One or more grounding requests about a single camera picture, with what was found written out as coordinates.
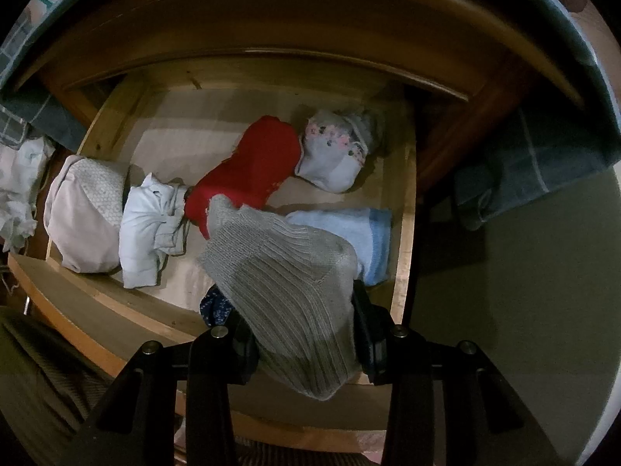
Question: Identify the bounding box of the white small underwear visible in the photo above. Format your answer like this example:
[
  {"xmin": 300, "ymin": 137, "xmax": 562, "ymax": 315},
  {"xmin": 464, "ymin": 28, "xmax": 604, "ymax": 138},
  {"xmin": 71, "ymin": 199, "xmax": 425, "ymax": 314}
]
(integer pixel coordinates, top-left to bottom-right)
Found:
[{"xmin": 119, "ymin": 174, "xmax": 188, "ymax": 289}]

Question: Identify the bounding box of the wooden drawer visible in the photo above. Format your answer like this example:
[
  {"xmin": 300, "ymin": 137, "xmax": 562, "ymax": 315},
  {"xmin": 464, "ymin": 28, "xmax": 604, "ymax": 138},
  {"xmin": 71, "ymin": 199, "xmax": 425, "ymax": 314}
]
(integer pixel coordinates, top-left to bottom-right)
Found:
[{"xmin": 9, "ymin": 57, "xmax": 416, "ymax": 452}]

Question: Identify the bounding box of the white crumpled cloth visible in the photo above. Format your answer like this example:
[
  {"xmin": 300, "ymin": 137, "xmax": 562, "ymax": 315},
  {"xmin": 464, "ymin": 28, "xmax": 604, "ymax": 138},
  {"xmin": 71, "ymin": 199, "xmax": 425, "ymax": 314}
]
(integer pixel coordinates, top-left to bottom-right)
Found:
[{"xmin": 0, "ymin": 136, "xmax": 55, "ymax": 252}]

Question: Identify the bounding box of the floral white underwear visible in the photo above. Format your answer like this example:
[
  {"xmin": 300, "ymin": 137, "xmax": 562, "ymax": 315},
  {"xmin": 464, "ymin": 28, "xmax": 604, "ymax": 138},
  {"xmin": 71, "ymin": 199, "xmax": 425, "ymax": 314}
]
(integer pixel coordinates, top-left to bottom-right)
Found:
[{"xmin": 295, "ymin": 110, "xmax": 379, "ymax": 194}]

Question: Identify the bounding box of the light blue striped sock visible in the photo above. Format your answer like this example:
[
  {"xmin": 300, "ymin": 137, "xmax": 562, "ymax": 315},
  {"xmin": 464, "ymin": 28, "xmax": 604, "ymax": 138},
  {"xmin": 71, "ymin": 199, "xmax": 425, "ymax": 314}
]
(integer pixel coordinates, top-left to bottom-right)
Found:
[{"xmin": 285, "ymin": 207, "xmax": 392, "ymax": 287}]

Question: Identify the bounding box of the floral beige bedsheet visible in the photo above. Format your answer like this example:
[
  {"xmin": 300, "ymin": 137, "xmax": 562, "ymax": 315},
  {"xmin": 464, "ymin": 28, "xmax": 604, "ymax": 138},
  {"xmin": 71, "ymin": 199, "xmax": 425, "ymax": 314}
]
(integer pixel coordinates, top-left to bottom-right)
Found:
[{"xmin": 559, "ymin": 0, "xmax": 620, "ymax": 71}]

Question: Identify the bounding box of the grey plaid blanket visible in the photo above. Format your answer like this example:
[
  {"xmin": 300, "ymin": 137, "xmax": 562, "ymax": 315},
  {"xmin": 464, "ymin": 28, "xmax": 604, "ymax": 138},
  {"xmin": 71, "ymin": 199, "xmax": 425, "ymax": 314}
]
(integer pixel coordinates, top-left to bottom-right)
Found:
[{"xmin": 0, "ymin": 9, "xmax": 33, "ymax": 150}]

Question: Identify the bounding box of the grey ribbed sock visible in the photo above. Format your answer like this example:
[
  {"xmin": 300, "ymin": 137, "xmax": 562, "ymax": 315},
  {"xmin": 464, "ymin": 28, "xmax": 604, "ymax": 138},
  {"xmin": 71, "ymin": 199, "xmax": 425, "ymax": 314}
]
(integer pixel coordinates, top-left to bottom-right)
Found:
[{"xmin": 199, "ymin": 195, "xmax": 359, "ymax": 401}]

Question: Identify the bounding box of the red sock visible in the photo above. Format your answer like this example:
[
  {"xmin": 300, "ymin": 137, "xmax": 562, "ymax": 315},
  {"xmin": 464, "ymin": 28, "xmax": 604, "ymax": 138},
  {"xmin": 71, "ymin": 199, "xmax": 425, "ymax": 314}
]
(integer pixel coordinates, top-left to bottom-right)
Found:
[{"xmin": 184, "ymin": 116, "xmax": 301, "ymax": 238}]

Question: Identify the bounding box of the beige ribbed underwear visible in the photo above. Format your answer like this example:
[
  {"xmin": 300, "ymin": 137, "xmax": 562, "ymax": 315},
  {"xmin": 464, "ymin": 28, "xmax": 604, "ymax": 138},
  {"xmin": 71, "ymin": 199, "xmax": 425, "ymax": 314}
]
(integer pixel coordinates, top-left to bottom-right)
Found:
[{"xmin": 43, "ymin": 155, "xmax": 128, "ymax": 273}]

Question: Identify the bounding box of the dark blue patterned sock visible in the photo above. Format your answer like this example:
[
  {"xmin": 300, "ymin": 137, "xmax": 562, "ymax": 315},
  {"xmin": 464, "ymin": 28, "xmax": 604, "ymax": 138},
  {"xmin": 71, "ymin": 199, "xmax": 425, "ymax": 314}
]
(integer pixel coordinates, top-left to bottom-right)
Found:
[{"xmin": 199, "ymin": 285, "xmax": 236, "ymax": 328}]

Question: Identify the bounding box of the blue checked cloth cover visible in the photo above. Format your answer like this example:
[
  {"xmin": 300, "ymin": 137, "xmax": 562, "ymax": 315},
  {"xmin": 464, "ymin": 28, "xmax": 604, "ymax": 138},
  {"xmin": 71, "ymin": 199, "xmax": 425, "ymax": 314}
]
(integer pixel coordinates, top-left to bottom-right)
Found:
[{"xmin": 1, "ymin": 0, "xmax": 620, "ymax": 226}]

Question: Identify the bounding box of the wooden nightstand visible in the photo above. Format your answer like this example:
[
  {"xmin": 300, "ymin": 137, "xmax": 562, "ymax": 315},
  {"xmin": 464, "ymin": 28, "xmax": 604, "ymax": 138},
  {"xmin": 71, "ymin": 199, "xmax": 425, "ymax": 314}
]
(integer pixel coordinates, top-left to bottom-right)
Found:
[{"xmin": 7, "ymin": 0, "xmax": 583, "ymax": 184}]

